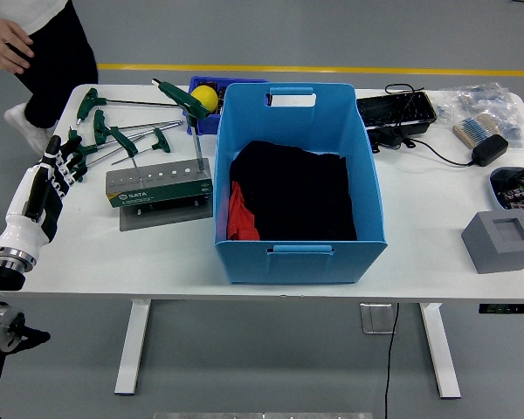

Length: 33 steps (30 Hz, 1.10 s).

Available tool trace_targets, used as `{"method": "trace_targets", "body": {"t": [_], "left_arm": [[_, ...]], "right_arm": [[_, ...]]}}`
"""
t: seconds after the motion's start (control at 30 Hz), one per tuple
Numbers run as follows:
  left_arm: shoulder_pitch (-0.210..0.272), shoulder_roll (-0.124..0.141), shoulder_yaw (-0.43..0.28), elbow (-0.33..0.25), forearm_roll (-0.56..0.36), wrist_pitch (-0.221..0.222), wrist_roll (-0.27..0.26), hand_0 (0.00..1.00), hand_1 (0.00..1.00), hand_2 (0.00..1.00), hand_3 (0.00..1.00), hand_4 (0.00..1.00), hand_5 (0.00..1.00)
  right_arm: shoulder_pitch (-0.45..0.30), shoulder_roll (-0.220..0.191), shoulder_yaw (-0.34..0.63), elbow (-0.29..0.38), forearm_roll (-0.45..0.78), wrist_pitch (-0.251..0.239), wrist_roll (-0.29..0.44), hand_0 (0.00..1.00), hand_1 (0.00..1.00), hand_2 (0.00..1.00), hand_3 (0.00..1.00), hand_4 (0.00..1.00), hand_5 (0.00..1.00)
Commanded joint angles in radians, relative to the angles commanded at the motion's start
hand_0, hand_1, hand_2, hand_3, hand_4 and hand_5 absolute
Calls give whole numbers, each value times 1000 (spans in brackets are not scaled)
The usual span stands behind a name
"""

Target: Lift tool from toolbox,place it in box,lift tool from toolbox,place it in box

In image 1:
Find grey block with square recess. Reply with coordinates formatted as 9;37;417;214
460;209;524;275

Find black plastic tray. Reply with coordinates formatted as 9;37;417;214
355;90;438;137

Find thick-shaft green T-handle hex key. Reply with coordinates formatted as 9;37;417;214
67;121;184;169

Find large blue folding box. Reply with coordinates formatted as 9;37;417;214
212;81;389;285

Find black floor cable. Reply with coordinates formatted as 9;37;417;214
383;302;401;419

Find metal floor socket plate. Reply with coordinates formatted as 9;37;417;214
360;302;398;335

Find taped resistor strip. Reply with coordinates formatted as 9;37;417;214
452;112;501;148

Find mixed electronic parts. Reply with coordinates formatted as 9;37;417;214
495;168;524;217

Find large green T-handle hex key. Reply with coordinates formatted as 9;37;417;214
151;78;211;171

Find red cloth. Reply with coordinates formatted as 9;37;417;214
226;181;261;241

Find clear plastic component bags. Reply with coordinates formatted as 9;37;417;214
434;81;524;152

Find grey metal base plate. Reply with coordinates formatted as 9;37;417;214
119;203;214;232

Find black power adapter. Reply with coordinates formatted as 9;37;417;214
470;134;510;167

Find black adapter cable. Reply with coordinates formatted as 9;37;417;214
369;82;475;168

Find black table control panel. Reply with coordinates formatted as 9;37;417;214
478;302;524;314

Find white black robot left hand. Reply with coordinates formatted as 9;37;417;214
0;130;88;259

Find blue white bowl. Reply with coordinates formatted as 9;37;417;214
488;165;524;219

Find white table leg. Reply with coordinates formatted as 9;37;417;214
418;301;463;399
114;299;153;397

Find green grey hex key holder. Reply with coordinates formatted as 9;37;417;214
105;157;214;210

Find person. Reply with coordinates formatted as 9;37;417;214
0;0;100;156

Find tiny green T-handle hex key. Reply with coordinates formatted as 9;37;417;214
111;127;172;166

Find small blue parts bin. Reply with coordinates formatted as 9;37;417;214
183;75;270;136

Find yellow ball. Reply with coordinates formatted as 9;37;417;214
190;85;219;115

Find person's right hand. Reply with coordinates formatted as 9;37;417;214
0;15;35;74

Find black cloth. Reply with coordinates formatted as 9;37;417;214
229;140;358;242

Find small green T-handle hex key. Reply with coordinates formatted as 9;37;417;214
107;125;140;171

